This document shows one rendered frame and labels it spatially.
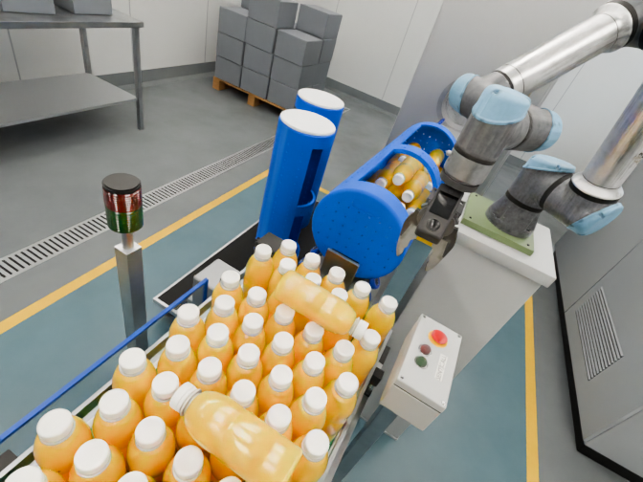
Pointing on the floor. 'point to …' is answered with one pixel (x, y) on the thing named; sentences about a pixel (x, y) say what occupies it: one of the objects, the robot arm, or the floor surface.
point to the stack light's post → (131, 287)
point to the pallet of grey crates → (275, 50)
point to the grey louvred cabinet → (606, 334)
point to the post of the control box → (382, 417)
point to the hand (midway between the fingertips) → (412, 260)
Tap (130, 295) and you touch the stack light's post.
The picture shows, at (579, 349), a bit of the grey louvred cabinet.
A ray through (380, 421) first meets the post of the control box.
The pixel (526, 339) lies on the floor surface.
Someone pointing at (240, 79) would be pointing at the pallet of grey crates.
